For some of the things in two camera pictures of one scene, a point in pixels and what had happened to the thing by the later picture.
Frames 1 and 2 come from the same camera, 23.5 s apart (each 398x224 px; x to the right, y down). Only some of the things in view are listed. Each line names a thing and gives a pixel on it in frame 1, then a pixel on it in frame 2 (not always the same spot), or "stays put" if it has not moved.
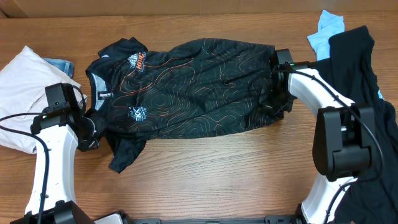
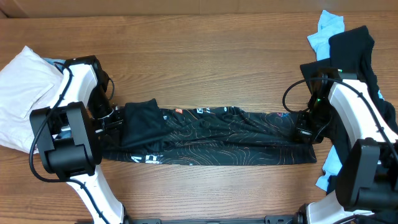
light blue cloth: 329,25 stays put
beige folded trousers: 23,82 stays put
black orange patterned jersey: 195,87 → 150,134
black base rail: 268,220 stays put
